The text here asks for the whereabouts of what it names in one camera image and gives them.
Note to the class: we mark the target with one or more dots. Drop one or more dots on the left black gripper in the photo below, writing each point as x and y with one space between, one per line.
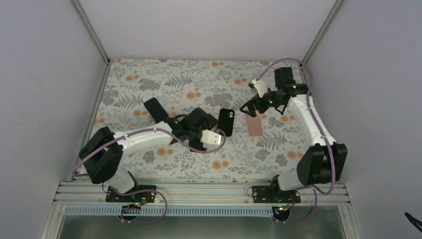
204 122

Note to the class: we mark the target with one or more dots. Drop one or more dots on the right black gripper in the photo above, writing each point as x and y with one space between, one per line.
259 102

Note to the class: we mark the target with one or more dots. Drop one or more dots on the pink phone case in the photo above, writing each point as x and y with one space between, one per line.
254 125

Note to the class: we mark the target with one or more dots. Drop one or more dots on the black phone case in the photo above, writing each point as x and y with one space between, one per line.
226 121

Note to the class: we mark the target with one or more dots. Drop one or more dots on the blue smartphone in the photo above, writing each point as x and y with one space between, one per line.
156 110

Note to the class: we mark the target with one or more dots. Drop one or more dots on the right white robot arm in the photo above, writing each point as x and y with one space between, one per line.
322 164

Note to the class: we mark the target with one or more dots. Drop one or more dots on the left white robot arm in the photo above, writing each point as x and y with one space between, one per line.
102 154

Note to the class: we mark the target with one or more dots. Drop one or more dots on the floral tablecloth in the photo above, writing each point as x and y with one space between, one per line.
180 86

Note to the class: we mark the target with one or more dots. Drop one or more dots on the black object at edge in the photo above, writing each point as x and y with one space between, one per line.
414 221

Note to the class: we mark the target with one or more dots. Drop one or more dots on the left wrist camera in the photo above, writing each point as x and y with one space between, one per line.
211 137

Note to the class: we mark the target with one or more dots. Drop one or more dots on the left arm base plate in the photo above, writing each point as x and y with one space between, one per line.
140 194

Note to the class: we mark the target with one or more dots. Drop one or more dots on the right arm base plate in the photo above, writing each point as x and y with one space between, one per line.
269 194

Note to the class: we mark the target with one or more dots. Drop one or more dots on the grey slotted cable duct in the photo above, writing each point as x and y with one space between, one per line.
171 211

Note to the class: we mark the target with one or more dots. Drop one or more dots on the aluminium rail frame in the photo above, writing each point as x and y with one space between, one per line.
197 193

